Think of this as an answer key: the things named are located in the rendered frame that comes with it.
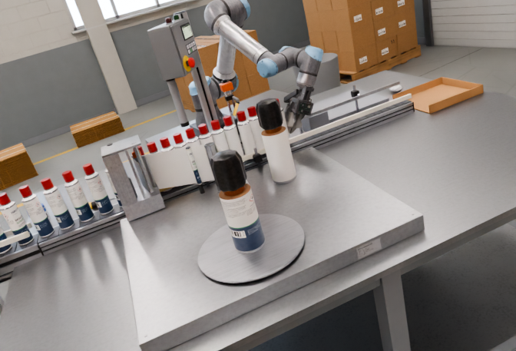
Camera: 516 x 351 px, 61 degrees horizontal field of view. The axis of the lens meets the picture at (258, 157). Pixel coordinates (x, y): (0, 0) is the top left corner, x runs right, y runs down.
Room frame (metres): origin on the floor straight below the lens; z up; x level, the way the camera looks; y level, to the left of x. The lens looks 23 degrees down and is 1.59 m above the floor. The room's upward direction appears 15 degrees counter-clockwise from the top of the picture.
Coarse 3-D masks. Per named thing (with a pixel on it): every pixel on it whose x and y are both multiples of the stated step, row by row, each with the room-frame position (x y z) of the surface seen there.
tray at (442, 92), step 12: (420, 84) 2.06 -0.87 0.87; (432, 84) 2.08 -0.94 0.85; (444, 84) 2.07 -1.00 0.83; (456, 84) 2.00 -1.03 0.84; (468, 84) 1.92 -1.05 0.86; (480, 84) 1.86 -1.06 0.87; (396, 96) 2.02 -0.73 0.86; (420, 96) 2.00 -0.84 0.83; (432, 96) 1.96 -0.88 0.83; (444, 96) 1.92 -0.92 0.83; (456, 96) 1.81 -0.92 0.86; (468, 96) 1.82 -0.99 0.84; (420, 108) 1.85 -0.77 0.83; (432, 108) 1.77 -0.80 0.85
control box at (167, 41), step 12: (180, 24) 1.71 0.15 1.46; (156, 36) 1.66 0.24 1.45; (168, 36) 1.64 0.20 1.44; (180, 36) 1.68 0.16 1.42; (156, 48) 1.66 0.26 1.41; (168, 48) 1.65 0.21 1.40; (180, 48) 1.65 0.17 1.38; (168, 60) 1.65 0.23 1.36; (180, 60) 1.64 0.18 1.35; (168, 72) 1.66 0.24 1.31; (180, 72) 1.64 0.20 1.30
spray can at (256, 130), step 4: (248, 108) 1.70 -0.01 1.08; (252, 108) 1.69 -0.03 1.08; (248, 112) 1.70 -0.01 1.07; (252, 112) 1.69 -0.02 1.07; (252, 116) 1.69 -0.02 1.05; (256, 116) 1.69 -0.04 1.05; (252, 120) 1.68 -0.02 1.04; (256, 120) 1.68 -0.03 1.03; (252, 124) 1.69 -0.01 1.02; (256, 124) 1.68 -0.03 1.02; (252, 128) 1.69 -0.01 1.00; (256, 128) 1.68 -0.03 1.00; (260, 128) 1.69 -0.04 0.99; (256, 132) 1.68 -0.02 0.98; (260, 132) 1.69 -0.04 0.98; (256, 136) 1.68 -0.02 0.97; (260, 136) 1.68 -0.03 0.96; (256, 140) 1.68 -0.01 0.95; (260, 140) 1.68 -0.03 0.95; (256, 144) 1.69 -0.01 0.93; (260, 144) 1.68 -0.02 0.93; (256, 148) 1.69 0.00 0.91; (260, 148) 1.68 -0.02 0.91
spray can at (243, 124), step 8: (240, 112) 1.68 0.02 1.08; (240, 120) 1.67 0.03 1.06; (248, 120) 1.68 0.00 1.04; (240, 128) 1.66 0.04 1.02; (248, 128) 1.66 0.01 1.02; (240, 136) 1.68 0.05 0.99; (248, 136) 1.66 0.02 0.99; (248, 144) 1.66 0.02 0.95; (248, 152) 1.66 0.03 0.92; (248, 160) 1.67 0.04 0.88
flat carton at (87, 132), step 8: (112, 112) 6.17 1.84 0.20; (88, 120) 6.08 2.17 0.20; (96, 120) 5.97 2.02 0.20; (104, 120) 5.84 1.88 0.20; (112, 120) 5.74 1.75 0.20; (120, 120) 5.78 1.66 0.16; (72, 128) 5.84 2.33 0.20; (80, 128) 5.72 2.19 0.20; (88, 128) 5.63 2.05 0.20; (96, 128) 5.66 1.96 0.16; (104, 128) 5.69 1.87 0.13; (112, 128) 5.73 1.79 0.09; (120, 128) 5.77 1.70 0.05; (80, 136) 5.58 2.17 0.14; (88, 136) 5.62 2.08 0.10; (96, 136) 5.66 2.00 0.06; (104, 136) 5.68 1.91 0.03; (80, 144) 5.57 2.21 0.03
